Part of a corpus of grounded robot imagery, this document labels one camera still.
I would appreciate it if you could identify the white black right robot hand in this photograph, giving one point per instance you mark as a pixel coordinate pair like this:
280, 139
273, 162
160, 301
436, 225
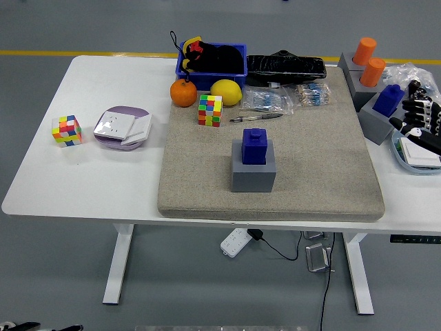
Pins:
427, 136

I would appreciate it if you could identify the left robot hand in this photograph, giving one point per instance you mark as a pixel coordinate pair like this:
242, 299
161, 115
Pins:
25, 327

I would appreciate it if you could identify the blue seal with square knob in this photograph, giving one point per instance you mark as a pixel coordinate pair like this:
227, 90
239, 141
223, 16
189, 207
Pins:
255, 148
389, 101

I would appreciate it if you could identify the grey seal holder block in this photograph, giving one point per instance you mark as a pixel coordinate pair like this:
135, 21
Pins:
253, 179
375, 125

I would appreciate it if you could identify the light blue plate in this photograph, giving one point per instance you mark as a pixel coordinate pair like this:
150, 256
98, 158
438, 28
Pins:
413, 169

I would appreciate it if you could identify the cluster of dark round knobs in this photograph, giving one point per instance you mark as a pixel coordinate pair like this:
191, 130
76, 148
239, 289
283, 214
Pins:
418, 90

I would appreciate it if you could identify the crumpled clear plastic bag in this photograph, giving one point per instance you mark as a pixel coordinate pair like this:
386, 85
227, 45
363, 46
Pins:
401, 74

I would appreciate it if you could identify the grey cylinder holder block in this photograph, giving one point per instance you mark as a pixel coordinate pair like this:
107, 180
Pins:
346, 65
361, 93

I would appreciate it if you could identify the orange cylinder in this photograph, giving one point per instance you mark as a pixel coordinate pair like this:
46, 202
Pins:
372, 72
365, 51

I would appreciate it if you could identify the black table control panel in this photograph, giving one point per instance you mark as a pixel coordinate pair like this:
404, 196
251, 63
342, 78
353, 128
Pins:
413, 239

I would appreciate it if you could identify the white table leg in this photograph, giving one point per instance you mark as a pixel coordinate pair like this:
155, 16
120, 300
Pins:
119, 265
358, 272

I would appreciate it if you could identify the clear bag of tan resistors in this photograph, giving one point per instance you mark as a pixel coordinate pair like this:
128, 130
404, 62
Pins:
311, 94

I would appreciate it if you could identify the black tray in plastic wrap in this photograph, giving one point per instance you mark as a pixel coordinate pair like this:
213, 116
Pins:
286, 69

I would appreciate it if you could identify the clear bag of blue resistors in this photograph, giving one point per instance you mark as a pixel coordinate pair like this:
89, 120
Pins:
263, 98

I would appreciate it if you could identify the scrambled colourful puzzle cube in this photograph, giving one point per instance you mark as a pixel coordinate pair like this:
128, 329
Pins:
67, 131

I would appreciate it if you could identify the yellow lemon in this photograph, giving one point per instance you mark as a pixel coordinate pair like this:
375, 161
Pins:
226, 92

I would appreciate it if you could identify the white-edged colourful puzzle cube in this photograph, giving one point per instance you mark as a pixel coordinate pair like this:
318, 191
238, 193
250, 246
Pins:
210, 111

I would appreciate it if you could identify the white power strip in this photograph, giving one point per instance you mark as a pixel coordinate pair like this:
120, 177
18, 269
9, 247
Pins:
235, 243

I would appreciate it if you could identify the grey-brown mat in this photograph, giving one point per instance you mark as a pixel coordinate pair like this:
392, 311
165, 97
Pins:
206, 172

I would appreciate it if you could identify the blue plastic bin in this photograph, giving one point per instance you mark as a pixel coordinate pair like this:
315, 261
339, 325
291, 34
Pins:
206, 80

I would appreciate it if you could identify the orange fruit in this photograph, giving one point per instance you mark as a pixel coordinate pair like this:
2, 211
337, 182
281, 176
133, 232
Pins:
183, 93

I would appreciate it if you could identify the yellow floor tape line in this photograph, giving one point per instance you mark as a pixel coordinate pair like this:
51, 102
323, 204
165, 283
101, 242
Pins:
34, 52

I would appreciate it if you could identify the small metal bracket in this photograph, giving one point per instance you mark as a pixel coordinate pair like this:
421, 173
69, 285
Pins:
315, 235

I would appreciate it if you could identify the large metal bracket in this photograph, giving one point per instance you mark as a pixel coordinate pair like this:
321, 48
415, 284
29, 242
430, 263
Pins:
318, 258

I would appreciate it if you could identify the small white switch panel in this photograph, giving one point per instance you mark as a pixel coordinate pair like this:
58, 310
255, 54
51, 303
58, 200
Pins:
141, 127

